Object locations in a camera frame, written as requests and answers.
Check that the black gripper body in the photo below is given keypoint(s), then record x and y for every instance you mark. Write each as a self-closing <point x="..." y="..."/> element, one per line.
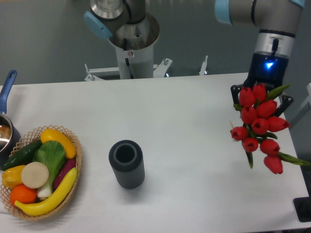
<point x="266" y="69"/>

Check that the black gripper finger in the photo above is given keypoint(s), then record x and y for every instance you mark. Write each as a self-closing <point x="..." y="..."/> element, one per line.
<point x="285" y="102"/>
<point x="235" y="90"/>

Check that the red tulip bouquet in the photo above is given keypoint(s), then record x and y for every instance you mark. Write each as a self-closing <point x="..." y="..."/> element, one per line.
<point x="259" y="125"/>

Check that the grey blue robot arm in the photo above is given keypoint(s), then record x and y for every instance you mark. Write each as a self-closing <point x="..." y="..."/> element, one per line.
<point x="277" y="20"/>

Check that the black device at edge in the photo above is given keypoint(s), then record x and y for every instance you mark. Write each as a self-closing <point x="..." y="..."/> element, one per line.
<point x="303" y="208"/>

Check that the dark grey ribbed vase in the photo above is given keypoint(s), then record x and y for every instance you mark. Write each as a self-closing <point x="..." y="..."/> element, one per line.
<point x="126" y="160"/>

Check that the purple eggplant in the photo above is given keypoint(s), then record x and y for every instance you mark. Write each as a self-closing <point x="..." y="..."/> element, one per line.
<point x="68" y="165"/>

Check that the yellow squash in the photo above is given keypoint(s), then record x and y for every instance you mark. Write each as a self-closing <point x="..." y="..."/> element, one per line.
<point x="55" y="135"/>

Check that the green bok choy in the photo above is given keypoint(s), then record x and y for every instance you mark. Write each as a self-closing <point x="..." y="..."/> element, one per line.
<point x="53" y="156"/>

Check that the woven wicker basket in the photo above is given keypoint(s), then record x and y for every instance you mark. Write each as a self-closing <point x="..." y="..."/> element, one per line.
<point x="25" y="140"/>

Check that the beige round disc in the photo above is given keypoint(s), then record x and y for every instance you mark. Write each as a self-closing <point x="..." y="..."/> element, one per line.
<point x="34" y="175"/>

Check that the green cucumber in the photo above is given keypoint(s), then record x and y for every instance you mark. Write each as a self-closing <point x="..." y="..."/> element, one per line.
<point x="22" y="156"/>

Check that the yellow banana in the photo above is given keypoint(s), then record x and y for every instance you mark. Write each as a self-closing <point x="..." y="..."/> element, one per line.
<point x="54" y="200"/>

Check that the orange fruit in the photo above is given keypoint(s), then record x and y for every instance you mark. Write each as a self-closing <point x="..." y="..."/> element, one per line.
<point x="23" y="194"/>

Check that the yellow bell pepper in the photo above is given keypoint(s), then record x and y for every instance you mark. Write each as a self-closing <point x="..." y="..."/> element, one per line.
<point x="12" y="176"/>

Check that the white metal frame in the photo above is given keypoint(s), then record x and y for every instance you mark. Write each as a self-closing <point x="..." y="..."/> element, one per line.
<point x="162" y="70"/>

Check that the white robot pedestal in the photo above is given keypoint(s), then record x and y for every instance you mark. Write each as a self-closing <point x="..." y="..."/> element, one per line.
<point x="134" y="46"/>

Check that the blue handled saucepan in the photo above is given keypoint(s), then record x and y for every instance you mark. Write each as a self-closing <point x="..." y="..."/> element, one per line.
<point x="9" y="135"/>

